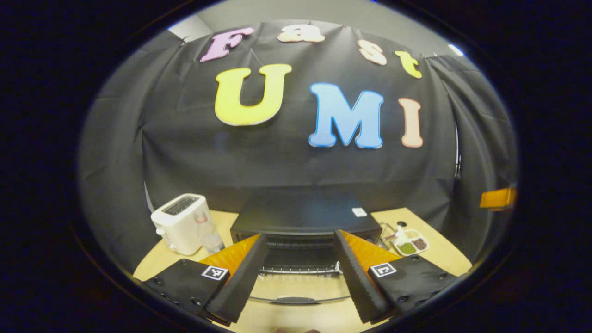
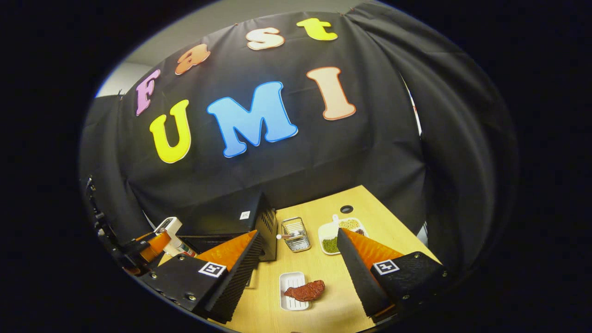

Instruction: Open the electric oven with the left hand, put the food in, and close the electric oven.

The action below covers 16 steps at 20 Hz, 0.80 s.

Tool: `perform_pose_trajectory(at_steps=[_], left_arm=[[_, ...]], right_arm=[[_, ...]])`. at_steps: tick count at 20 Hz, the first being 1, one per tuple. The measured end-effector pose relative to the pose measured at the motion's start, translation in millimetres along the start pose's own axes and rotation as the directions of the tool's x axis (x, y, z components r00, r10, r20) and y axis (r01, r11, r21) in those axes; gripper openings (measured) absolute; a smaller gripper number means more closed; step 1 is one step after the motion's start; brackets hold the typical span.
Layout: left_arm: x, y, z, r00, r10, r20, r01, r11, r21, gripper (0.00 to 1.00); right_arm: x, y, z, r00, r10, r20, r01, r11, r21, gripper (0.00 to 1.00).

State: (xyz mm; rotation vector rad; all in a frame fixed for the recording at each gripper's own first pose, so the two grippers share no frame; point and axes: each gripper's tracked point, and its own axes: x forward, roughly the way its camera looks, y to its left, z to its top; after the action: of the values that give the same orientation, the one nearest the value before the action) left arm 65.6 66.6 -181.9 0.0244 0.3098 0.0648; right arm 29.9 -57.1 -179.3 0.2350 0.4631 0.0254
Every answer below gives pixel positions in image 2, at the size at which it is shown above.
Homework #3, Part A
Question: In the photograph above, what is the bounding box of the black electric oven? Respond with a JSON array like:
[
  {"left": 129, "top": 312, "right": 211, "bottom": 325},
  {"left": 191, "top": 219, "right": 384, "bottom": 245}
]
[{"left": 178, "top": 192, "right": 278, "bottom": 262}]

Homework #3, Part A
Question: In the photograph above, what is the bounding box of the white ribbed tray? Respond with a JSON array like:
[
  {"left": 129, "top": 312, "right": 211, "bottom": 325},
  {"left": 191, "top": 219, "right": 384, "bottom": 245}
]
[{"left": 279, "top": 271, "right": 310, "bottom": 311}]

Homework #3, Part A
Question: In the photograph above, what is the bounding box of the clear plastic bottle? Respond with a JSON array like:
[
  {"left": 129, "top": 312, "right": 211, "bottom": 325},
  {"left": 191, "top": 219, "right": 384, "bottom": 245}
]
[{"left": 172, "top": 238, "right": 197, "bottom": 258}]

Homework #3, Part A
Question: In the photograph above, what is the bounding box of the metal wire basket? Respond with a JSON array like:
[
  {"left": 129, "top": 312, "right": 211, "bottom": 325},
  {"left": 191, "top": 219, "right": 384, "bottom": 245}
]
[{"left": 277, "top": 216, "right": 312, "bottom": 253}]

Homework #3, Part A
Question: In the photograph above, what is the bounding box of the black backdrop cloth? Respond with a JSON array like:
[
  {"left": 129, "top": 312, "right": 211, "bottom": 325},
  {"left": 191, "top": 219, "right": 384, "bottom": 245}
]
[{"left": 79, "top": 2, "right": 516, "bottom": 278}]

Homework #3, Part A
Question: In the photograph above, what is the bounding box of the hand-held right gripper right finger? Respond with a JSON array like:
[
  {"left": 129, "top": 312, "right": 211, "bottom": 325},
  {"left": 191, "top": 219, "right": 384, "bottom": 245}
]
[{"left": 336, "top": 227, "right": 450, "bottom": 323}]

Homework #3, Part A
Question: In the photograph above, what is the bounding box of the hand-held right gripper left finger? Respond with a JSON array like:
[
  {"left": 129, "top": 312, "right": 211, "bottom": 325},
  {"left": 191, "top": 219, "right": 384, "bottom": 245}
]
[{"left": 141, "top": 230, "right": 265, "bottom": 325}]

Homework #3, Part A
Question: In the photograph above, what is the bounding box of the white divided plate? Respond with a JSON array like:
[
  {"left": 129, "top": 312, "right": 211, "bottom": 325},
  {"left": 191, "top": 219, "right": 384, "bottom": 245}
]
[{"left": 318, "top": 214, "right": 369, "bottom": 255}]

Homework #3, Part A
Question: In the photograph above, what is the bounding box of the red meat slice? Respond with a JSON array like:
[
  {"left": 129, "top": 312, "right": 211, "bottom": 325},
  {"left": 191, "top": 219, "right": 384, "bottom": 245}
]
[{"left": 284, "top": 280, "right": 326, "bottom": 302}]

